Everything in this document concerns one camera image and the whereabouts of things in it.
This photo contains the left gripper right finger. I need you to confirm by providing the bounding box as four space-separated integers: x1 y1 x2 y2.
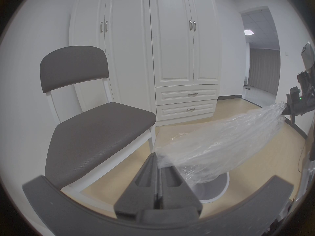
159 166 203 218

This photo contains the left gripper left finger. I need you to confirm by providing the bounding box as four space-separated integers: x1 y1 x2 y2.
114 153 159 220

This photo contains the clear plastic bag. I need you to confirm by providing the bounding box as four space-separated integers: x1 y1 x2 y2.
154 102 287 184

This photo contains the white trash bin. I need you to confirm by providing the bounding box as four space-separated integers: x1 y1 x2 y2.
191 172 230 203

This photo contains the grey curtain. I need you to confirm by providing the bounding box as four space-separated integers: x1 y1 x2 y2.
249 48 281 94

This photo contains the white chair grey seat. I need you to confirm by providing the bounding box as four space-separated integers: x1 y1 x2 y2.
40 46 157 198

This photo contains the white wardrobe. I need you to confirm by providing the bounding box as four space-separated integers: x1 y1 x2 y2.
69 0 222 128

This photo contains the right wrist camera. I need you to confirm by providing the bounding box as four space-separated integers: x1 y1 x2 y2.
289 87 301 101

